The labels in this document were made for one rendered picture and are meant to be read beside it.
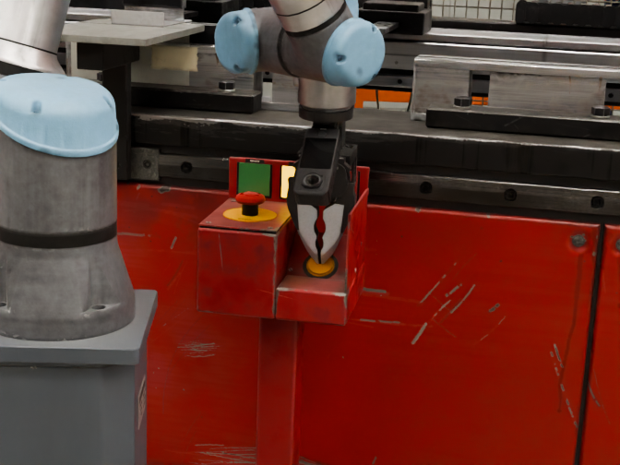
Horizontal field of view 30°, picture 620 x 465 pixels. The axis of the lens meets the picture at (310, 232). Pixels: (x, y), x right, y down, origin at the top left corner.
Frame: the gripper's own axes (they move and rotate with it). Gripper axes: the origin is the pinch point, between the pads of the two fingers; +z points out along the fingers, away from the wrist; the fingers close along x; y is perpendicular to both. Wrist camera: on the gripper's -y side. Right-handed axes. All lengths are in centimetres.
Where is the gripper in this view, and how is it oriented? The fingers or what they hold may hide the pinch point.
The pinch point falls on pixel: (319, 256)
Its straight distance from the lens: 154.2
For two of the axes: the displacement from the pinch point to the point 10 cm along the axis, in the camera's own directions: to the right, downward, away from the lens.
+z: -0.2, 9.4, 3.4
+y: 1.9, -3.3, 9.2
